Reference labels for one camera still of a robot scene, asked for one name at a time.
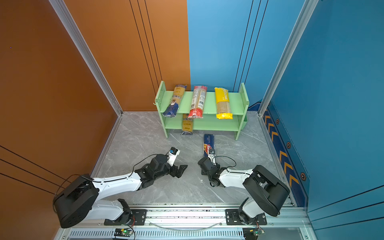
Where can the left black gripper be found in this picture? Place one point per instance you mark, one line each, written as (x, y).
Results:
(175, 173)

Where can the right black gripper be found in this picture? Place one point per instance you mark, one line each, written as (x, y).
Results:
(202, 172)

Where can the blue Barilla spaghetti box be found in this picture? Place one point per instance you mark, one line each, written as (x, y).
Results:
(208, 143)

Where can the dark blue portrait spaghetti bag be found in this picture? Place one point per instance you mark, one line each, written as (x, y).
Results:
(187, 125)

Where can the blue yellow spaghetti bag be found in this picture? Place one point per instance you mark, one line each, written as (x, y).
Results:
(175, 102)

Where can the red white spaghetti bag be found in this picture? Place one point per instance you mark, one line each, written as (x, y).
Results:
(198, 101)

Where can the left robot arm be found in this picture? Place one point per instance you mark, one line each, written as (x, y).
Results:
(86, 198)

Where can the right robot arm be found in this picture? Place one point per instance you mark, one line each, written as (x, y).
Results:
(267, 193)

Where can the green wooden two-tier shelf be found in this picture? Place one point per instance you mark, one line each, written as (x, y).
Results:
(239, 103)

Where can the right green circuit board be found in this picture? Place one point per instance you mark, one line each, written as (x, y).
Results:
(252, 233)

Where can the green circuit board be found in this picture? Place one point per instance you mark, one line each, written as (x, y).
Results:
(252, 233)
(124, 234)

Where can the left green circuit board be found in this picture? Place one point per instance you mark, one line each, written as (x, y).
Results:
(124, 234)

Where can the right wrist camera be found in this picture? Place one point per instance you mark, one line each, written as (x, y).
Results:
(212, 154)

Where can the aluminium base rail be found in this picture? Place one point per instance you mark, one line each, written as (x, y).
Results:
(196, 222)

